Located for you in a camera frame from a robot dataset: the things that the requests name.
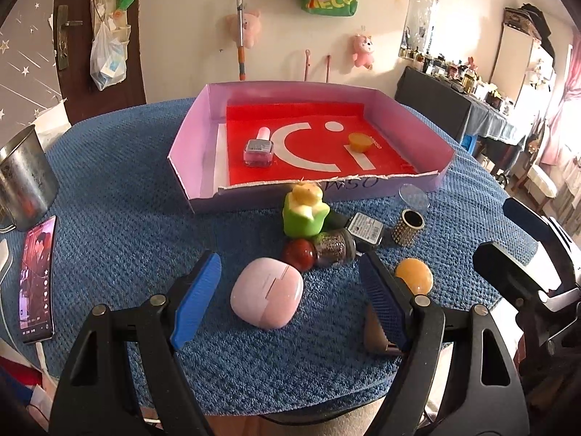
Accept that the smartphone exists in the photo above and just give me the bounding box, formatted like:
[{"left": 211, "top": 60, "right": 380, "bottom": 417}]
[{"left": 18, "top": 215, "right": 59, "bottom": 345}]

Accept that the brown rectangular bottle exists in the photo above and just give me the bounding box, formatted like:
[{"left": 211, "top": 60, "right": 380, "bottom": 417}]
[{"left": 363, "top": 304, "right": 402, "bottom": 357}]

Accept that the metal cup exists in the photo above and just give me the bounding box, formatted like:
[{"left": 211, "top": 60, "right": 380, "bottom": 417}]
[{"left": 0, "top": 125, "right": 60, "bottom": 232}]

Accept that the star printed curtain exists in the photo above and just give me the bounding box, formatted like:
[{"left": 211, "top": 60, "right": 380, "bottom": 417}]
[{"left": 0, "top": 0, "right": 73, "bottom": 155}]

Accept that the clear white-capped nail polish bottle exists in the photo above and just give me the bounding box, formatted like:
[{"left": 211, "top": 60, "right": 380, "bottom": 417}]
[{"left": 244, "top": 127, "right": 276, "bottom": 168}]

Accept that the green and yellow toy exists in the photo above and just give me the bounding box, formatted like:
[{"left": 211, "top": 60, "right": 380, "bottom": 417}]
[{"left": 282, "top": 182, "right": 330, "bottom": 239}]

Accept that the red and white cloth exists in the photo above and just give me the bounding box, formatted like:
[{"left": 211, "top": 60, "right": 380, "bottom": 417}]
[{"left": 0, "top": 350, "right": 55, "bottom": 436}]

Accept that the pink bear plush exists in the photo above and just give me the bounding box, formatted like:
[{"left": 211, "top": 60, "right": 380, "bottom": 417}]
[{"left": 352, "top": 34, "right": 377, "bottom": 71}]

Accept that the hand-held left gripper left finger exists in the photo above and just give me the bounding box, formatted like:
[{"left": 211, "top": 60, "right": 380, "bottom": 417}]
[{"left": 49, "top": 249, "right": 223, "bottom": 436}]

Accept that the white plastic bag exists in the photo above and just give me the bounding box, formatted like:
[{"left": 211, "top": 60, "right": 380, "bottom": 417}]
[{"left": 89, "top": 20, "right": 127, "bottom": 92}]

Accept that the black labelled nail polish bottle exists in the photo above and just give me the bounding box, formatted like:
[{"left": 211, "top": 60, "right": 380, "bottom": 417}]
[{"left": 327, "top": 211, "right": 386, "bottom": 255}]

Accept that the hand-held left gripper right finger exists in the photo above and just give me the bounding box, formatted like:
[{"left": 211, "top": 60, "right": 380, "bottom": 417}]
[{"left": 358, "top": 251, "right": 532, "bottom": 436}]

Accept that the dark red ball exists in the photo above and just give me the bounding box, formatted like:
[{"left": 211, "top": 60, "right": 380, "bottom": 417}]
[{"left": 282, "top": 238, "right": 318, "bottom": 273}]

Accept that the gold studded cylinder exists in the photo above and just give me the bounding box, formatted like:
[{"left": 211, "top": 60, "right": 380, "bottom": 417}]
[{"left": 391, "top": 209, "right": 426, "bottom": 248}]

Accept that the wall mirror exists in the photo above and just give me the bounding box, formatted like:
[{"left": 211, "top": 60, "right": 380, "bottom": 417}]
[{"left": 398, "top": 0, "right": 442, "bottom": 62}]

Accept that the row of small bottles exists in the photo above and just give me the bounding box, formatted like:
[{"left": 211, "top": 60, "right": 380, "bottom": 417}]
[{"left": 402, "top": 45, "right": 518, "bottom": 105}]

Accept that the white wardrobe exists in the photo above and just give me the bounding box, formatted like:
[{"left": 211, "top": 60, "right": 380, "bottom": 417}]
[{"left": 492, "top": 7, "right": 557, "bottom": 105}]

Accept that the blue textured mat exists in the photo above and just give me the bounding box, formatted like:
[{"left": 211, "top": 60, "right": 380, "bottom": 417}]
[{"left": 9, "top": 100, "right": 545, "bottom": 419}]

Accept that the purple cardboard box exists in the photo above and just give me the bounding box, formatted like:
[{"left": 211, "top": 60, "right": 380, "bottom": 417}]
[{"left": 168, "top": 81, "right": 455, "bottom": 214}]

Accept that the white stool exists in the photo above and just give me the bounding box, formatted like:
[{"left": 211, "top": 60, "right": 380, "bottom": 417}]
[{"left": 529, "top": 163, "right": 559, "bottom": 198}]

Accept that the pink pig plush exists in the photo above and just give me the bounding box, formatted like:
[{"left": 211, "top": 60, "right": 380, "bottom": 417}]
[{"left": 227, "top": 9, "right": 263, "bottom": 51}]

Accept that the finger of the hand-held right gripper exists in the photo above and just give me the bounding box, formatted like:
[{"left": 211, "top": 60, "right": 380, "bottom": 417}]
[
  {"left": 472, "top": 242, "right": 553, "bottom": 310},
  {"left": 503, "top": 197, "right": 580, "bottom": 279}
]

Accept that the glitter nail polish bottle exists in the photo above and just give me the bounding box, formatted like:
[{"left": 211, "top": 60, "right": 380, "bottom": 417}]
[{"left": 313, "top": 229, "right": 357, "bottom": 268}]

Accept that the metal door handle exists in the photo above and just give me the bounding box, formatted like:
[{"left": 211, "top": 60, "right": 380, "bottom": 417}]
[{"left": 54, "top": 5, "right": 84, "bottom": 71}]

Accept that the pink curtain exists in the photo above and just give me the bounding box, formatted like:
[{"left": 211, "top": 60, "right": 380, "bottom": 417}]
[{"left": 540, "top": 54, "right": 581, "bottom": 169}]

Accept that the dark brown door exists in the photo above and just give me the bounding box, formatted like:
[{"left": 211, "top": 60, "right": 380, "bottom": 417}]
[{"left": 53, "top": 0, "right": 147, "bottom": 125}]

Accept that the orange round stone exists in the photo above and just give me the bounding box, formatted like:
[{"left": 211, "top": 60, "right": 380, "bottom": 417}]
[{"left": 395, "top": 258, "right": 434, "bottom": 296}]

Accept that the orange and white stick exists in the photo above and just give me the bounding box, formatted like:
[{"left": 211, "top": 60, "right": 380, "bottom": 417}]
[{"left": 235, "top": 0, "right": 247, "bottom": 81}]

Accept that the red printed liner sheet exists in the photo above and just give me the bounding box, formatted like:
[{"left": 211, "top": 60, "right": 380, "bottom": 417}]
[{"left": 226, "top": 102, "right": 420, "bottom": 187}]

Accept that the clear round lid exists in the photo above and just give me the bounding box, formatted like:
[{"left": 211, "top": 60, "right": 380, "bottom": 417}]
[{"left": 398, "top": 184, "right": 430, "bottom": 212}]

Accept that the grey cloth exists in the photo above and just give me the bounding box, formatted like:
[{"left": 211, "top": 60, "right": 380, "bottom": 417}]
[{"left": 458, "top": 95, "right": 523, "bottom": 144}]

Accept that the pink earbud case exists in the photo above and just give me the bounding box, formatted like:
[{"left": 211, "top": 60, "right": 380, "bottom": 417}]
[{"left": 230, "top": 257, "right": 305, "bottom": 330}]

